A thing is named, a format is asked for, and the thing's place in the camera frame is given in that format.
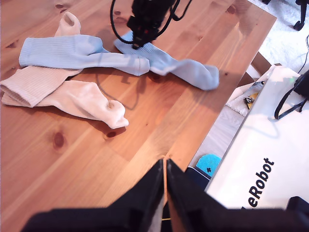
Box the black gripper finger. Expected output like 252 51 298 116
108 159 164 232
136 30 159 50
132 29 145 48
166 159 226 232

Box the light blue sock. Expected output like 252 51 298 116
18 34 150 77
112 30 220 92

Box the beige sock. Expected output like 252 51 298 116
1 80 130 130
0 11 83 108

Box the dark navy flat object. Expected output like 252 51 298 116
185 166 213 193

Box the teal pad with black dots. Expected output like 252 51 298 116
195 154 223 179

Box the white LeRobot box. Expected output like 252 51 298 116
205 64 309 211

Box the cardboard box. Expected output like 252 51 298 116
225 51 283 109

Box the yellow round disc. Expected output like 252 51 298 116
246 93 257 110

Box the white shaggy rug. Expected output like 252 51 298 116
225 0 309 116

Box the black stand leg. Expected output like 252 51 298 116
293 0 309 31

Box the black plug adapter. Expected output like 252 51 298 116
294 73 309 95

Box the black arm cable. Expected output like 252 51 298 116
110 0 136 45
159 0 194 34

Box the thin black cable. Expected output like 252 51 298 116
274 72 309 121

